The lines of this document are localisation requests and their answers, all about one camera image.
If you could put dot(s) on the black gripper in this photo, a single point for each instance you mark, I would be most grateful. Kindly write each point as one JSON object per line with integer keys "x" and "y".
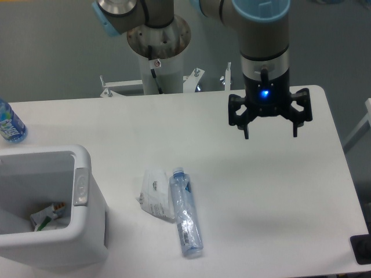
{"x": 265, "y": 95}

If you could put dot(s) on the crushed clear plastic bottle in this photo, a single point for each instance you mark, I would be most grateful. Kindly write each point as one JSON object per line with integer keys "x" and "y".
{"x": 185, "y": 214}

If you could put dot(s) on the white paper wrapper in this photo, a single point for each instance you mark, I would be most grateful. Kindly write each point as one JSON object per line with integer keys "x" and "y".
{"x": 155, "y": 197}

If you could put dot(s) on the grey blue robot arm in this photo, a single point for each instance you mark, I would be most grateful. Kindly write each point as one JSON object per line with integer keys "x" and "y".
{"x": 262, "y": 28}

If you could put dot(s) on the white trash can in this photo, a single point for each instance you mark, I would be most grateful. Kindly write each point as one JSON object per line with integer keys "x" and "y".
{"x": 32, "y": 179}

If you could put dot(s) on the black clamp at table edge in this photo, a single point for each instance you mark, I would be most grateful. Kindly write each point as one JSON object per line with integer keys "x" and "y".
{"x": 361, "y": 248}

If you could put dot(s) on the green white wrapper in bin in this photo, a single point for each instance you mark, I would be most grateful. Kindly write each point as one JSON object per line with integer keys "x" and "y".
{"x": 48, "y": 218}

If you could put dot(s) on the blue labelled water bottle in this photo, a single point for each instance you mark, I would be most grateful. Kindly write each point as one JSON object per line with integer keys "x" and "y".
{"x": 12, "y": 127}

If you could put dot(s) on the white bracket right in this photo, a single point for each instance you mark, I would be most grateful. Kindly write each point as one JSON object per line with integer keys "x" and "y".
{"x": 226, "y": 79}

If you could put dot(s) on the white bracket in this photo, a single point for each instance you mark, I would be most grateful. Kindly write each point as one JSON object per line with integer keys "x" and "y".
{"x": 191, "y": 82}
{"x": 226, "y": 79}
{"x": 121, "y": 88}

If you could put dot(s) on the white bracket middle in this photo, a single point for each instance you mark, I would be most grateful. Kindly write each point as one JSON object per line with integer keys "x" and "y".
{"x": 191, "y": 82}

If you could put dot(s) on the white metal frame at right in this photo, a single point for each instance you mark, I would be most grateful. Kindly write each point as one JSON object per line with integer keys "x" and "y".
{"x": 362, "y": 127}

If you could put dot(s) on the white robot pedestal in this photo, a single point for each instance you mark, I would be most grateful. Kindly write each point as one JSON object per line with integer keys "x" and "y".
{"x": 160, "y": 52}

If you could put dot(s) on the white bracket left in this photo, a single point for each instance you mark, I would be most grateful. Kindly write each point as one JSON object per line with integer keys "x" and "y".
{"x": 121, "y": 88}

